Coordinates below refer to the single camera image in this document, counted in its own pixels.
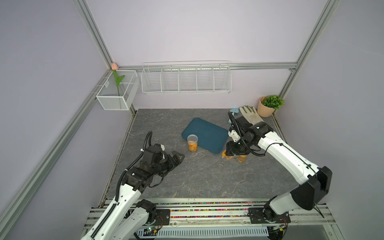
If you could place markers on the artificial pink tulip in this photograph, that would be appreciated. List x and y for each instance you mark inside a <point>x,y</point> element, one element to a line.
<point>118,79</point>

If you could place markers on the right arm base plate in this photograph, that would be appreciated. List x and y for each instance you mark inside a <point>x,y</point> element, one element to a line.
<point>266,216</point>

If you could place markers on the white mesh wall basket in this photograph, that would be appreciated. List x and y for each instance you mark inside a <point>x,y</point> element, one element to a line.
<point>108,94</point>

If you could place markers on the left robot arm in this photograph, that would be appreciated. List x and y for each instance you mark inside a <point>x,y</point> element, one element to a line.
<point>126,214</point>

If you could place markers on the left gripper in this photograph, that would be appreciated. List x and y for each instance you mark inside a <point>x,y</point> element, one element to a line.
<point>171,165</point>

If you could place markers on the clear cookie jar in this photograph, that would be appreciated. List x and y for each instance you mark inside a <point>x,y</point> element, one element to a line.
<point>192,142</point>
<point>241,158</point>
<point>225,156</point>

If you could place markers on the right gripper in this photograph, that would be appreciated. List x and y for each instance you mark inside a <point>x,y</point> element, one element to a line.
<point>231,150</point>

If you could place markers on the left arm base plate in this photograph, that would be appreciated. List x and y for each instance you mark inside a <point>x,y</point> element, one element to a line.
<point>160,217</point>

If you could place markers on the blue garden trowel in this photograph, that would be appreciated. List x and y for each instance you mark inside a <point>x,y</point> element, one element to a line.
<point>232,114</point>

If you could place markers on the potted green plant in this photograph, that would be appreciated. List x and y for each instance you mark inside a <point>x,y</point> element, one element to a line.
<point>268,104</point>

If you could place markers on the white wire wall shelf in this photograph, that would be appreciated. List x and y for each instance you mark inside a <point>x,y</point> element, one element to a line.
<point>186,77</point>

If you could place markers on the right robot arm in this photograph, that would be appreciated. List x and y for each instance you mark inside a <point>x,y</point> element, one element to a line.
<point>260,139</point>

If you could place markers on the beige gardening glove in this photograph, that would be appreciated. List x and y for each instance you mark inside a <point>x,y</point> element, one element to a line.
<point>251,115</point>

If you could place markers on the teal plastic tray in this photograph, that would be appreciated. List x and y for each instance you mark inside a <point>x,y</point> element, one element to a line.
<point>210,137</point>

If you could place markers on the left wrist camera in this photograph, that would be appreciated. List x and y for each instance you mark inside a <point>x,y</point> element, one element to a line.
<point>162,148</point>

